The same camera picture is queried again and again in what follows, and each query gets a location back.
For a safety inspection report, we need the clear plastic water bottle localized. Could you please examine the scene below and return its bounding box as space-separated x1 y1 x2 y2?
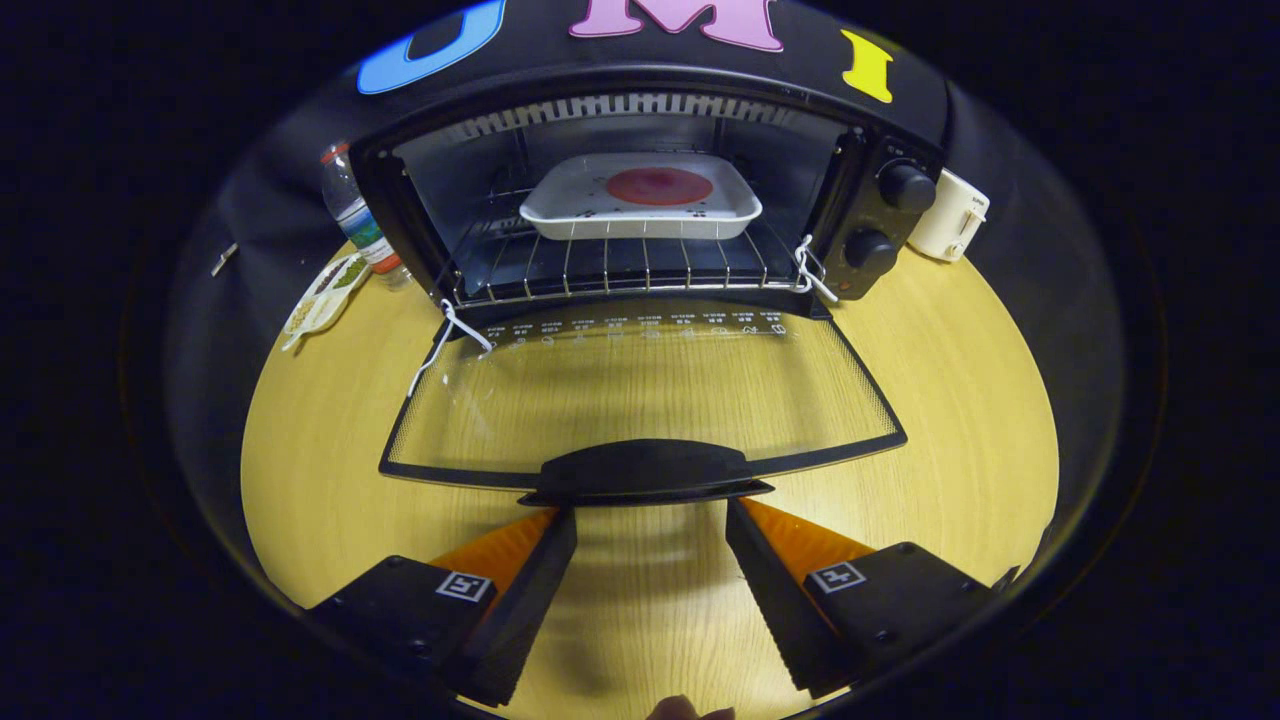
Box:
320 141 403 276

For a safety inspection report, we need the white toaster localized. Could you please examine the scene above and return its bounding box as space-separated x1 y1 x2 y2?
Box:
907 168 991 263

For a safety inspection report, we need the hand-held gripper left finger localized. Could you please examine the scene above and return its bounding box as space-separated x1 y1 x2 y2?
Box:
305 505 579 709

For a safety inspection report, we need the white square plate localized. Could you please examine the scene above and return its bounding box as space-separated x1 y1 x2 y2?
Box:
519 152 763 242

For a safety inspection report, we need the pink ham slice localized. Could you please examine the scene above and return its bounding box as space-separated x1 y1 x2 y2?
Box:
606 166 715 208

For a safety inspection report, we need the black toaster oven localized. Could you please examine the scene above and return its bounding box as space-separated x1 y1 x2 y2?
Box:
345 65 951 509

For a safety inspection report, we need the divided snack tray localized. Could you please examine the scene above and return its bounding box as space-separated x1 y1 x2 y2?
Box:
282 250 373 351

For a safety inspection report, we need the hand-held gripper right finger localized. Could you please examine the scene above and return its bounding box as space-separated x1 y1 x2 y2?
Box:
725 497 1021 699

